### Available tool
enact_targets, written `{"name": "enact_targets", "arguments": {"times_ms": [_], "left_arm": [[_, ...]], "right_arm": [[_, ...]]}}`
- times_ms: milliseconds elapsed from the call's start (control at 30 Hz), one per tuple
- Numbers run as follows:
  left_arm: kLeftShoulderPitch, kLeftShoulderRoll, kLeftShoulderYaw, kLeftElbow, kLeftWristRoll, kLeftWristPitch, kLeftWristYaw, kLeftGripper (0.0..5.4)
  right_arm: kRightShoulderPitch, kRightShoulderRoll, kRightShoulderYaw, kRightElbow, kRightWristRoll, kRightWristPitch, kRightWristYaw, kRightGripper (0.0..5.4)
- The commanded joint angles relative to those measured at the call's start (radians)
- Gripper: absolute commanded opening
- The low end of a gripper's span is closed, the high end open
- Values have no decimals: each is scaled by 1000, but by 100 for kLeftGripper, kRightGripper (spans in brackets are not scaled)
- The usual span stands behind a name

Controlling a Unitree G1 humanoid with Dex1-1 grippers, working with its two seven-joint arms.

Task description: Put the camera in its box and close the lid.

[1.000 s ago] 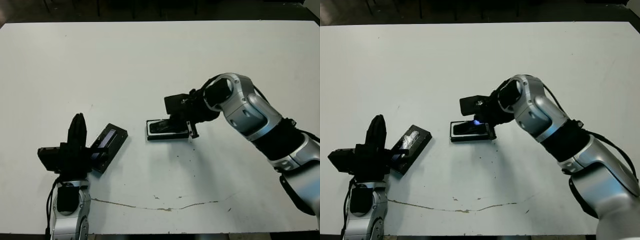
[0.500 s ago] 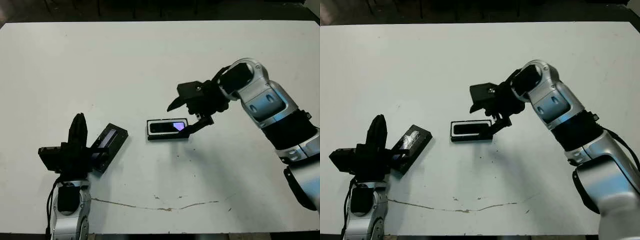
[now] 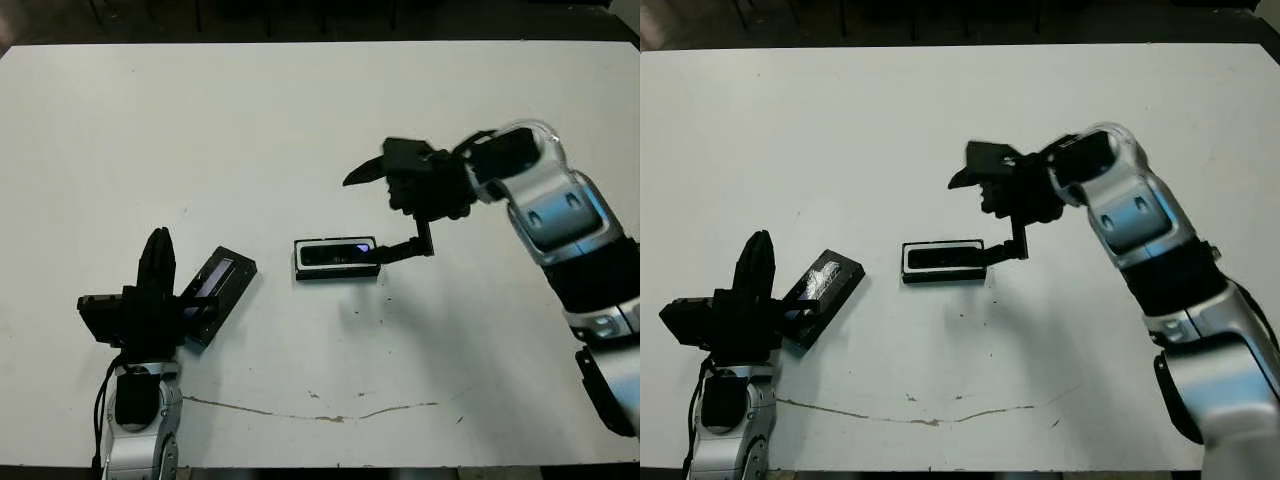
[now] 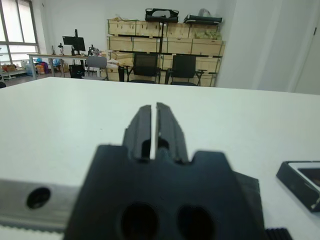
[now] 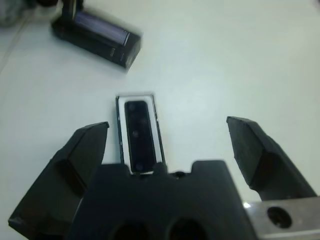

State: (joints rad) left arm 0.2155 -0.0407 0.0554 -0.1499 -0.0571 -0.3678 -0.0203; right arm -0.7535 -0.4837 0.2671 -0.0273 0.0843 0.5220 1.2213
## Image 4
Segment large window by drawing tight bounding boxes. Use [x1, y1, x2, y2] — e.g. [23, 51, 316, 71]
[0, 0, 41, 62]

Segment pale wooden crate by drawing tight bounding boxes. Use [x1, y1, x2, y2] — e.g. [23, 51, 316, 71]
[107, 19, 138, 36]
[201, 71, 219, 87]
[107, 36, 135, 52]
[163, 37, 194, 55]
[132, 37, 163, 53]
[110, 51, 136, 66]
[135, 20, 163, 38]
[107, 66, 121, 82]
[164, 22, 193, 40]
[158, 53, 175, 70]
[191, 39, 226, 57]
[196, 56, 223, 73]

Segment black mesh office chair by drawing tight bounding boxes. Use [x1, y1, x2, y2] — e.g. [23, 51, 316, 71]
[126, 52, 161, 84]
[166, 54, 208, 87]

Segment black bag white panel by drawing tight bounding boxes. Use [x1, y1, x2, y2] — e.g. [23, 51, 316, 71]
[144, 7, 180, 23]

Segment black stand pole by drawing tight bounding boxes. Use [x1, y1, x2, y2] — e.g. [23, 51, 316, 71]
[159, 21, 166, 55]

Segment grey chair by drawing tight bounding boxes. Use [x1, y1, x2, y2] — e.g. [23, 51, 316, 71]
[82, 55, 110, 81]

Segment black box white insert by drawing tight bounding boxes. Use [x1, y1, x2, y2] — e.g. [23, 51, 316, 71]
[276, 160, 320, 213]

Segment black computer tower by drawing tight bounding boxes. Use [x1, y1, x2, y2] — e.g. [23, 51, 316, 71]
[68, 64, 84, 80]

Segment flat black case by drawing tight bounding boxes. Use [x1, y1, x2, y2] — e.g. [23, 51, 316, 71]
[183, 14, 223, 25]

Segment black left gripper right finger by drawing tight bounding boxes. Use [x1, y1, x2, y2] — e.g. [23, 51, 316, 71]
[154, 101, 189, 164]

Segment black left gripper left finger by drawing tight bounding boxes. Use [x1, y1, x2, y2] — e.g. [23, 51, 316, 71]
[121, 104, 153, 161]

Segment wooden desk white legs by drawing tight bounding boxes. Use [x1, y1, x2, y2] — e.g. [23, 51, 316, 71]
[26, 53, 108, 81]

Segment white door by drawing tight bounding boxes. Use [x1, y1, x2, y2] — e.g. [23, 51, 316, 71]
[294, 0, 320, 95]

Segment open wooden crate green filling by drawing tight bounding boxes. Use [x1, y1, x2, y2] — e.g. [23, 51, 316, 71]
[191, 24, 223, 41]

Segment black computer monitor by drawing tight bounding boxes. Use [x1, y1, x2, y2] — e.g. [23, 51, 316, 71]
[62, 29, 86, 56]

